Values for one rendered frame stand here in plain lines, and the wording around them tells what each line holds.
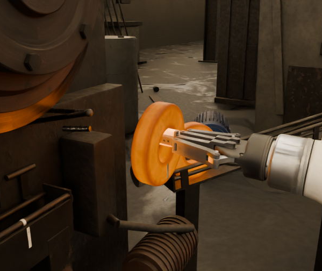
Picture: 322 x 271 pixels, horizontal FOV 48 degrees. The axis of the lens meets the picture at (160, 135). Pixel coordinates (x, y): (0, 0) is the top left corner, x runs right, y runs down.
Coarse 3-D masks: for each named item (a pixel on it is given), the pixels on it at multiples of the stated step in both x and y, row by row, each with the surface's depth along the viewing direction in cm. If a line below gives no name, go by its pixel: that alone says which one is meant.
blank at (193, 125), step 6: (186, 126) 96; (192, 126) 96; (198, 126) 97; (204, 126) 98; (180, 156) 96; (180, 162) 97; (186, 162) 98; (192, 162) 100; (192, 168) 100; (198, 174) 101
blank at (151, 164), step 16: (144, 112) 64; (160, 112) 63; (176, 112) 69; (144, 128) 62; (160, 128) 64; (176, 128) 70; (144, 144) 61; (144, 160) 62; (160, 160) 69; (176, 160) 73; (144, 176) 64; (160, 176) 68
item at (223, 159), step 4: (220, 156) 58; (224, 156) 58; (208, 160) 59; (212, 160) 57; (216, 160) 57; (220, 160) 58; (224, 160) 58; (228, 160) 58; (232, 160) 59; (216, 164) 57
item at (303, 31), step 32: (288, 0) 282; (320, 0) 267; (288, 32) 287; (320, 32) 272; (288, 64) 293; (320, 64) 277; (256, 96) 320; (288, 96) 298; (320, 96) 281; (256, 128) 325; (288, 128) 306
